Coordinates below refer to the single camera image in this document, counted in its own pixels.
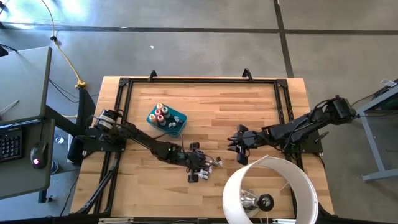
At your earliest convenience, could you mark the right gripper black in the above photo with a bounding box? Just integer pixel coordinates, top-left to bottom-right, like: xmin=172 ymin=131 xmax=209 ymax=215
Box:
xmin=226 ymin=124 xmax=265 ymax=166

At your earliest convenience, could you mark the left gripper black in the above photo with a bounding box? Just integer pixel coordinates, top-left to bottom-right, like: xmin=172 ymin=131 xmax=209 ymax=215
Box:
xmin=182 ymin=142 xmax=215 ymax=184

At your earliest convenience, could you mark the teal plastic bin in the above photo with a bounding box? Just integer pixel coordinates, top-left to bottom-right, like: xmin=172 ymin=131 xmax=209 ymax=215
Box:
xmin=146 ymin=102 xmax=188 ymax=139

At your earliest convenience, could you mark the chrome lamp base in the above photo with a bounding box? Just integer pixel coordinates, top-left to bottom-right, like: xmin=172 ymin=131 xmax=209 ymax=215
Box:
xmin=239 ymin=189 xmax=261 ymax=218

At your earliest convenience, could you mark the white round lampshade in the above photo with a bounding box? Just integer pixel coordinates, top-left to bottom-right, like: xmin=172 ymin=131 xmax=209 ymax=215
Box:
xmin=221 ymin=154 xmax=320 ymax=224

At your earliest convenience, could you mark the black diagonal support strut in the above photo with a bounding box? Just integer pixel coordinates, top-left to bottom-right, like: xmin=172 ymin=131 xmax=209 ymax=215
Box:
xmin=75 ymin=152 xmax=121 ymax=216

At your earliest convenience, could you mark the black stand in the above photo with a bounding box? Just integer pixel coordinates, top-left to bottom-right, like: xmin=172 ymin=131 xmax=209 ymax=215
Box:
xmin=67 ymin=88 xmax=97 ymax=165

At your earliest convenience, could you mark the black computer mouse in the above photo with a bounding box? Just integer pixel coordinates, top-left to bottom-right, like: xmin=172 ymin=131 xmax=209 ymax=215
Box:
xmin=30 ymin=141 xmax=49 ymax=170

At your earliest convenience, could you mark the dark grey keyboard desk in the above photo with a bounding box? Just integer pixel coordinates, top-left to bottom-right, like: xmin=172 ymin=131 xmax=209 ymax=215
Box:
xmin=0 ymin=119 xmax=56 ymax=200

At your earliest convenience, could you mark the black keyboard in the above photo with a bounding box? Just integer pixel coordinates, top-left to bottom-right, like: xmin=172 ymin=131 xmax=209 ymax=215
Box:
xmin=0 ymin=126 xmax=25 ymax=163

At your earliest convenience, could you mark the grey desk top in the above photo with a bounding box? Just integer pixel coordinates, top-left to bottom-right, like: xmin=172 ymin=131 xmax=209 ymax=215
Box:
xmin=0 ymin=46 xmax=53 ymax=127

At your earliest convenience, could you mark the grey stick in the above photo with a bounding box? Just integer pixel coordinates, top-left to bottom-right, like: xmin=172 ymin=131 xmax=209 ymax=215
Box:
xmin=0 ymin=99 xmax=21 ymax=114

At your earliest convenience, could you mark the black aluminium table frame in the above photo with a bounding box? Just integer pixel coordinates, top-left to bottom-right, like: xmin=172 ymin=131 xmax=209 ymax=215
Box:
xmin=92 ymin=77 xmax=305 ymax=218

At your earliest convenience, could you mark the grey metal table frame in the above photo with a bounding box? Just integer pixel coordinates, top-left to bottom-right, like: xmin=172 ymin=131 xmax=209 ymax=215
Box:
xmin=343 ymin=79 xmax=398 ymax=183

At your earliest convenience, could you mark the yellow power cable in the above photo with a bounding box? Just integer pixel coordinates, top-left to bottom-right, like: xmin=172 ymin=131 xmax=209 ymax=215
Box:
xmin=40 ymin=0 xmax=87 ymax=90

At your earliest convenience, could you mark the black floor cable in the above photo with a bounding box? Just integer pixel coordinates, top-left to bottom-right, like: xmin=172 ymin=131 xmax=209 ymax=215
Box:
xmin=48 ymin=78 xmax=100 ymax=104

